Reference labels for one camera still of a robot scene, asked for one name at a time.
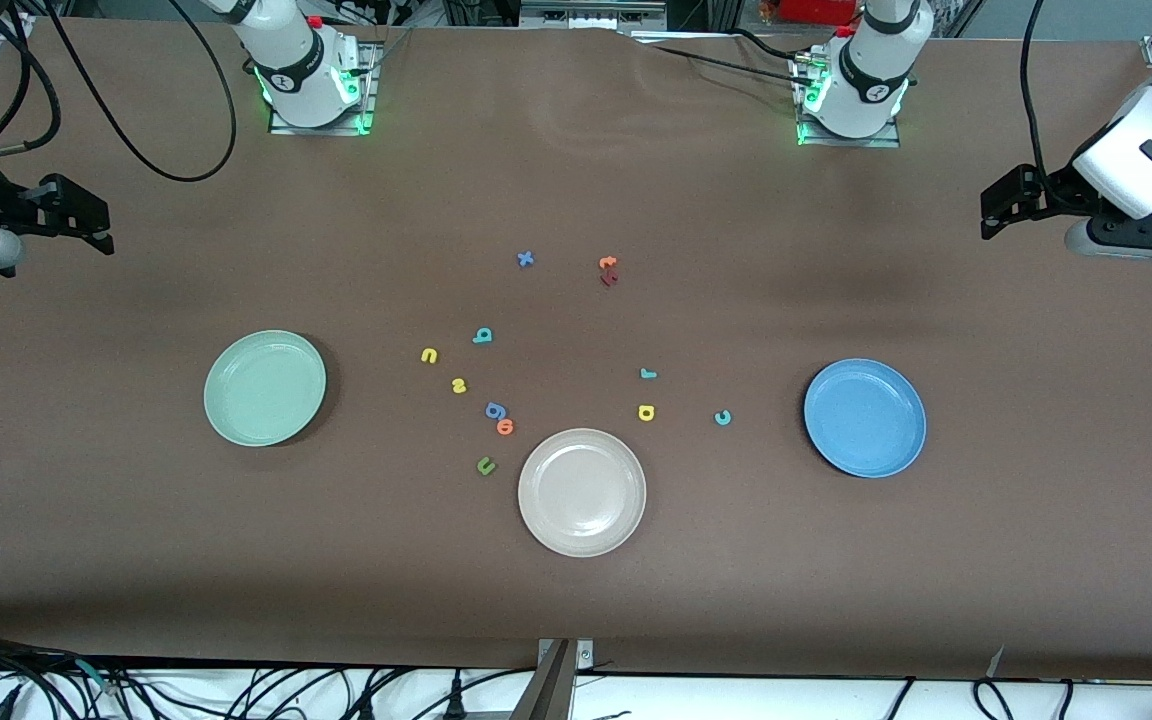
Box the green plate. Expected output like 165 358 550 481
204 330 328 447

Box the blue plate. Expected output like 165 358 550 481
803 358 928 479

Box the red box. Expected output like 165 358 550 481
779 0 862 26

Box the brown table cover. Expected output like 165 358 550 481
0 15 1152 681

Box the grey metal device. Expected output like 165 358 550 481
519 0 669 31

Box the beige plate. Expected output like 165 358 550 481
518 428 648 558

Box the black looped cable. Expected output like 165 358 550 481
0 0 63 163

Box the black table cable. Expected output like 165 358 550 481
626 28 822 87

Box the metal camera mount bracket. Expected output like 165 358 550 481
511 638 595 720

